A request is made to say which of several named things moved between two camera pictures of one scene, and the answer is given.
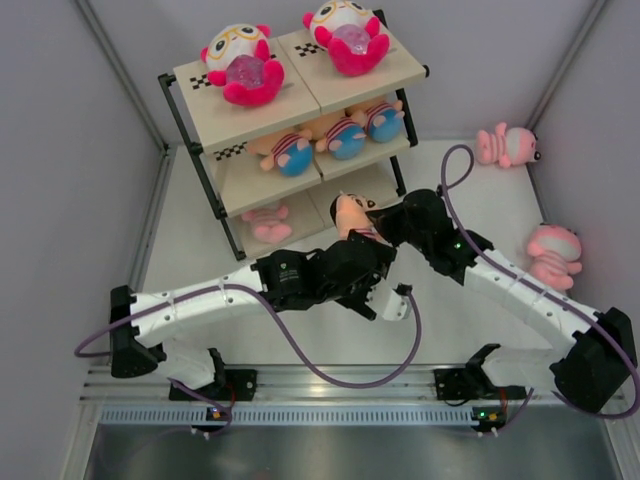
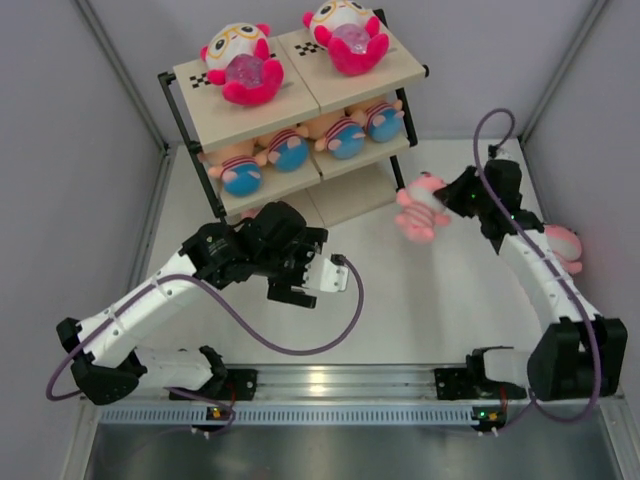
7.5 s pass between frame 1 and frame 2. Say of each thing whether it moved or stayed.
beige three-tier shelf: stayed
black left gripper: moved
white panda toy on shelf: stayed
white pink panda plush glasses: stayed
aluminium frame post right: stayed
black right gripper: moved
